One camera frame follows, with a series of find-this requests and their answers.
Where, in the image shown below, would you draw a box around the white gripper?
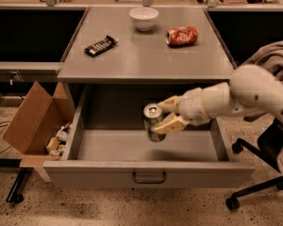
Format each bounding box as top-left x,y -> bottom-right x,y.
151,88 -> 210,135

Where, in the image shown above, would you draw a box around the green soda can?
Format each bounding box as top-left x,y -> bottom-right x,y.
143,104 -> 165,142

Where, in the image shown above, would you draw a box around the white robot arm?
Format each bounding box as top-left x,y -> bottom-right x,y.
152,64 -> 283,134

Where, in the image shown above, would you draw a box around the open grey top drawer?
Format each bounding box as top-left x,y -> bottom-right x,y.
43,85 -> 254,188

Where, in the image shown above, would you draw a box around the grey metal cabinet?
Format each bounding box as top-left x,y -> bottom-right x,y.
57,6 -> 240,111

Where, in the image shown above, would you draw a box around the black snack bar wrapper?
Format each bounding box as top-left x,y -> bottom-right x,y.
84,35 -> 118,57

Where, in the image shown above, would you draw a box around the white ceramic bowl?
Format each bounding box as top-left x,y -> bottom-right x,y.
129,7 -> 158,31

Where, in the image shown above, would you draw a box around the black office chair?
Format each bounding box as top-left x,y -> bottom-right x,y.
225,119 -> 283,211

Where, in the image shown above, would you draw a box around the snack packets in box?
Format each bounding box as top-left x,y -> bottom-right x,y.
45,123 -> 71,156

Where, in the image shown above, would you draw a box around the brown cardboard box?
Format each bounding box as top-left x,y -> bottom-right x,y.
2,82 -> 75,168

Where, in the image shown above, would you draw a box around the black metal table leg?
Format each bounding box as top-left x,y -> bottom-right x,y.
0,158 -> 32,204

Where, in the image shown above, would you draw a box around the black drawer handle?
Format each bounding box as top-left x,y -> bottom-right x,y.
132,172 -> 167,185

